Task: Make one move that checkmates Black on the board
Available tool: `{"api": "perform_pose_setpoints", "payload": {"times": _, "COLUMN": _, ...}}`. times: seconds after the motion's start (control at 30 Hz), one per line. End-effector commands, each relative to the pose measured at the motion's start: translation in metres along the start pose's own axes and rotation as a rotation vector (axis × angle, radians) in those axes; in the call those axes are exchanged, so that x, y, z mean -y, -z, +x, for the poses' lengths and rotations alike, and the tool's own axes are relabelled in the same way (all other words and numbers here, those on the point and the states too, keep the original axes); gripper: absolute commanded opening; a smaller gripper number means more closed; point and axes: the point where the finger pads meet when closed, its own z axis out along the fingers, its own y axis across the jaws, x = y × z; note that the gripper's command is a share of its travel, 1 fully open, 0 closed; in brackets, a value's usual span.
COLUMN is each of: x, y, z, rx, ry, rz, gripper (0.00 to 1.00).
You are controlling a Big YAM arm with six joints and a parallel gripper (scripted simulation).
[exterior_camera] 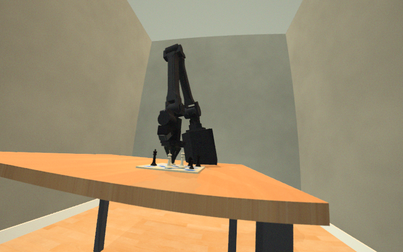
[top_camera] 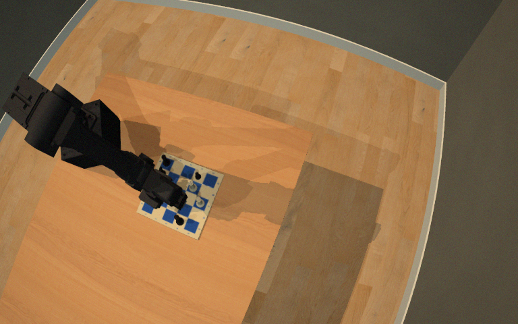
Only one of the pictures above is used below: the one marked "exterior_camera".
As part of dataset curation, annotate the blue and cream chessboard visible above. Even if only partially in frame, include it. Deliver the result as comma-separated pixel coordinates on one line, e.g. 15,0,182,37
135,163,205,174

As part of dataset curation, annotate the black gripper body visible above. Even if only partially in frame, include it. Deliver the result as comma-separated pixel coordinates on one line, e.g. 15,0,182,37
160,140,186,148

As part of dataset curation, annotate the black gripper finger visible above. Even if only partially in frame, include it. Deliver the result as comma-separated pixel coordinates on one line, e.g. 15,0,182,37
164,146,171,157
171,146,181,164

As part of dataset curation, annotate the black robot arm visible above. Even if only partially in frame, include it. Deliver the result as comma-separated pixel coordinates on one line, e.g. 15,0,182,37
157,44,206,141

